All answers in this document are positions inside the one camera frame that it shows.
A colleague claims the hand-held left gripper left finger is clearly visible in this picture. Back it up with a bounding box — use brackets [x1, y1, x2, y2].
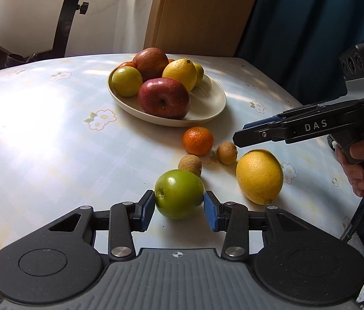
[49, 190, 155, 260]

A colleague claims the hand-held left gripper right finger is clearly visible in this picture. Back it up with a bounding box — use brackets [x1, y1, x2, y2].
[203, 190, 302, 260]

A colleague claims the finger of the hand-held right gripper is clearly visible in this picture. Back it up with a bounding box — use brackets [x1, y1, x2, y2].
[233, 123, 287, 149]
[243, 115, 286, 130]

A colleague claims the bright green apple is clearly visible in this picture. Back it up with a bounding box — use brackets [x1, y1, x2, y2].
[154, 169, 206, 219]

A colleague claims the beige round plate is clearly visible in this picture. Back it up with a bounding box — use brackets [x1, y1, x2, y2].
[106, 61, 227, 127]

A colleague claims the large yellow-green apple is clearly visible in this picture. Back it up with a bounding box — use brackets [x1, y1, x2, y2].
[192, 62, 205, 88]

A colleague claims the yellow lemon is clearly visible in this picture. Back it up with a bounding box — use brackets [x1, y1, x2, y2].
[162, 58, 198, 92]

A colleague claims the dark red apple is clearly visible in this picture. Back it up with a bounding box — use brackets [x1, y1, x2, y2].
[137, 77, 191, 120]

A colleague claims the large red-brown apple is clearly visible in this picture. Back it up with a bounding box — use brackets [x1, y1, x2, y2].
[132, 47, 169, 82]

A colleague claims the small yellow-green apple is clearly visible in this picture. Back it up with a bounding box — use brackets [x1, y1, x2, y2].
[111, 66, 144, 97]

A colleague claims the brown kiwi fruit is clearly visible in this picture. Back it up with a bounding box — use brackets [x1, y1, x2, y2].
[216, 142, 238, 165]
[178, 154, 202, 177]

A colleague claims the large yellow citrus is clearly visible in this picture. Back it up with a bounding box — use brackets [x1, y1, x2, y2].
[236, 149, 284, 205]

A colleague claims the dark blue curtain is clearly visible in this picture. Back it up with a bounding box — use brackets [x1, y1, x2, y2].
[235, 0, 364, 110]

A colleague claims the wooden board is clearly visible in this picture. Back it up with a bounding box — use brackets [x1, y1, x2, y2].
[143, 0, 265, 57]

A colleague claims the black exercise bike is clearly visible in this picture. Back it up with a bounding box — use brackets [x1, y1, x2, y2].
[0, 0, 125, 73]

